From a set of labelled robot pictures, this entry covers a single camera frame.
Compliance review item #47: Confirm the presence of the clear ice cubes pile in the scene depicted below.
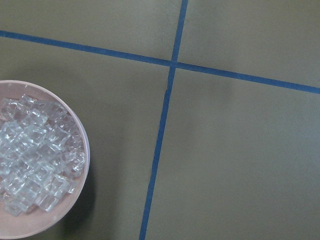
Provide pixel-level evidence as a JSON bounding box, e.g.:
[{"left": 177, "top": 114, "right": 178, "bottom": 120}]
[{"left": 0, "top": 94, "right": 85, "bottom": 216}]

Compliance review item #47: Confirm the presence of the pink bowl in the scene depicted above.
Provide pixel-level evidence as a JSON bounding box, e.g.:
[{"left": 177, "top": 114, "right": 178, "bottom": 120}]
[{"left": 0, "top": 80, "right": 90, "bottom": 240}]

